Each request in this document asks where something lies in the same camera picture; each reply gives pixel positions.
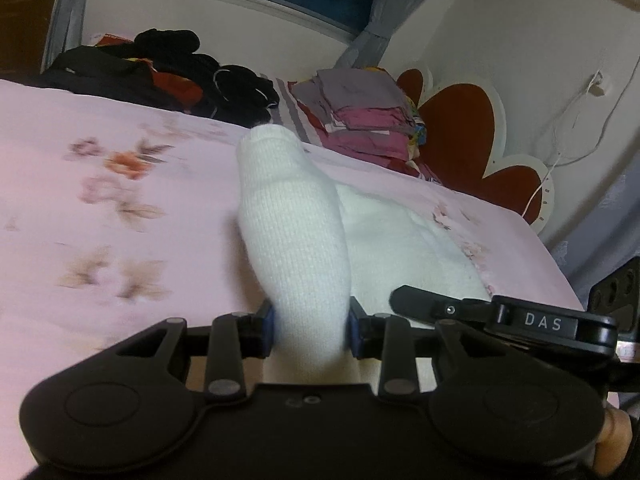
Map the white knitted small garment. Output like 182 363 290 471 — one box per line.
238 126 488 385

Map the stack of folded clothes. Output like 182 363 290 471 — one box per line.
290 67 439 182

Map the pile of black clothes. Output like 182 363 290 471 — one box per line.
37 28 280 128

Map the person's hand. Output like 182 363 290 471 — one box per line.
592 405 632 478

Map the pink floral bed quilt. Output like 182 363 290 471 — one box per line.
1 82 580 479

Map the red white scalloped headboard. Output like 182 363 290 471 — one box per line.
397 68 554 234

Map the striped bed sheet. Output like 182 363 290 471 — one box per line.
269 78 331 148

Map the grey left curtain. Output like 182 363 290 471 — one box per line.
41 0 87 70

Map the brown wooden door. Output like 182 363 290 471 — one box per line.
1 0 55 79

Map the white wall cable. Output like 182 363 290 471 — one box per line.
522 66 614 221

